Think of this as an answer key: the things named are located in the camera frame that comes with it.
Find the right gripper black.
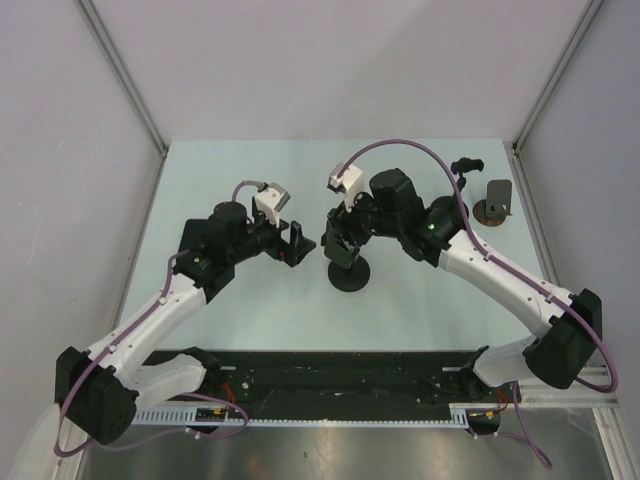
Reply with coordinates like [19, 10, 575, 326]
[327, 184, 402, 253]

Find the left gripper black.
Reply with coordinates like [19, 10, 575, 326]
[229, 207, 315, 267]

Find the black round-base phone stand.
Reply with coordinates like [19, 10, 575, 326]
[431, 157, 484, 227]

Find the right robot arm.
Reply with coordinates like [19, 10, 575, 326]
[321, 166, 602, 401]

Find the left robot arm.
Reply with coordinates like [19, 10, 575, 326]
[54, 201, 316, 446]

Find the wooden-base metal phone stand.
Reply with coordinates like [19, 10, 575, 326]
[473, 179, 513, 227]

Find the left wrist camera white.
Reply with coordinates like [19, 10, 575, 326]
[253, 183, 291, 228]

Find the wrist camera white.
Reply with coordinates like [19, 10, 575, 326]
[253, 183, 291, 228]
[327, 163, 365, 212]

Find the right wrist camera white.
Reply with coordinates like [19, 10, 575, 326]
[327, 163, 365, 212]

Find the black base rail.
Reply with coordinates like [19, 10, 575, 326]
[144, 349, 556, 419]

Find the white slotted cable duct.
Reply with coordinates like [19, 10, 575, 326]
[132, 405, 499, 429]

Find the aluminium corner post left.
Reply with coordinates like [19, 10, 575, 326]
[74, 0, 169, 159]

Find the aluminium corner post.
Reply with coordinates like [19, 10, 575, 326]
[509, 0, 609, 156]
[74, 0, 169, 159]

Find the aluminium corner post right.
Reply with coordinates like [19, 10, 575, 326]
[509, 0, 609, 156]

